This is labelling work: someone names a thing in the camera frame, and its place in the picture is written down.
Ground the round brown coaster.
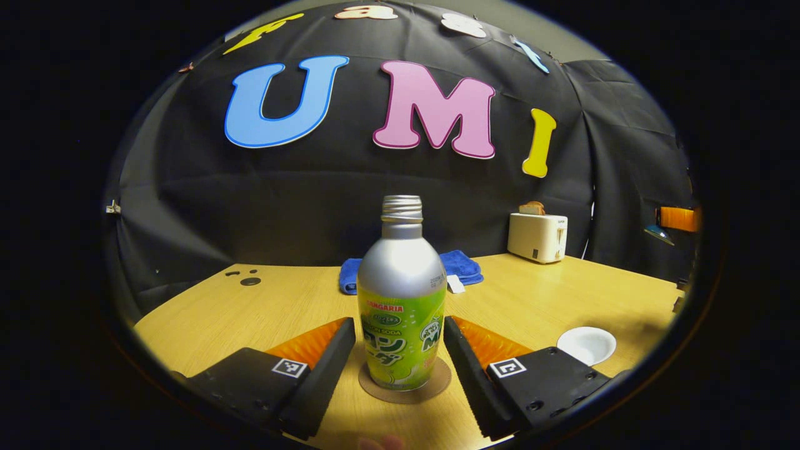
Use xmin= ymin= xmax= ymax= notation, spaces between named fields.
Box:
xmin=358 ymin=356 xmax=452 ymax=404

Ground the blue towel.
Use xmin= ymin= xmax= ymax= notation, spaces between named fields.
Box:
xmin=339 ymin=250 xmax=484 ymax=296

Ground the black backdrop cloth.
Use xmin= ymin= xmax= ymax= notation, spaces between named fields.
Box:
xmin=103 ymin=0 xmax=696 ymax=314

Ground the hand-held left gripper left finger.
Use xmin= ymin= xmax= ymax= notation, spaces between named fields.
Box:
xmin=170 ymin=317 xmax=357 ymax=441

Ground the white toaster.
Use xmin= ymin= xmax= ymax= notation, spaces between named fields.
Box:
xmin=507 ymin=212 xmax=569 ymax=264

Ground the silver green label water bottle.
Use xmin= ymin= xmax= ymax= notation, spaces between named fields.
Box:
xmin=357 ymin=195 xmax=448 ymax=392

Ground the teal teacup white inside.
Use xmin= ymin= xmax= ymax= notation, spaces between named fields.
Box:
xmin=556 ymin=326 xmax=618 ymax=367

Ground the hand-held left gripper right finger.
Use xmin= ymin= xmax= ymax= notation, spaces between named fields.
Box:
xmin=442 ymin=316 xmax=616 ymax=442

